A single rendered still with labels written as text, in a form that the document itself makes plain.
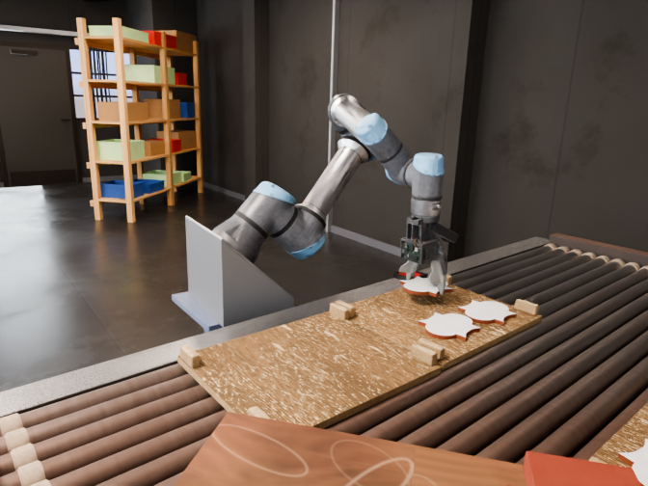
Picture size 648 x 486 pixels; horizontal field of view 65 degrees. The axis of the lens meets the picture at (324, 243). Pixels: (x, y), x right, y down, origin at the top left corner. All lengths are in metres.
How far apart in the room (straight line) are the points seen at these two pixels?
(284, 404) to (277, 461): 0.29
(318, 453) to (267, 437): 0.07
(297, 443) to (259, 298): 0.75
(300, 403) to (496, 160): 3.53
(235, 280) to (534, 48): 3.24
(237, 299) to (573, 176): 3.00
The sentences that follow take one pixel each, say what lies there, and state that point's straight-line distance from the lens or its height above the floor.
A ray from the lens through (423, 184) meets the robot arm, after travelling 1.27.
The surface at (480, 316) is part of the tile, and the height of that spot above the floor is 0.95.
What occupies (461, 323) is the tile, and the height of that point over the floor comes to 0.95.
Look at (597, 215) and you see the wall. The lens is 3.89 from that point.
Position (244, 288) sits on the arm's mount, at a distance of 1.34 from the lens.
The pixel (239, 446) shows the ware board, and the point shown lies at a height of 1.04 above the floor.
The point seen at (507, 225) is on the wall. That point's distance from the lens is 4.24.
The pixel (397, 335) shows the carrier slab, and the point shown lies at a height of 0.94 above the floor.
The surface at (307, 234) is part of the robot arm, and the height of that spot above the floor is 1.06.
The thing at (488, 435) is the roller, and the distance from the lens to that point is 0.96.
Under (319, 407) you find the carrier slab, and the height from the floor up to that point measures 0.94.
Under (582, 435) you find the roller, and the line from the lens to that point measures 1.02.
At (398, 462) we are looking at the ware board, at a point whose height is 1.04.
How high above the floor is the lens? 1.44
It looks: 16 degrees down
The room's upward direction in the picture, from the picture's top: 2 degrees clockwise
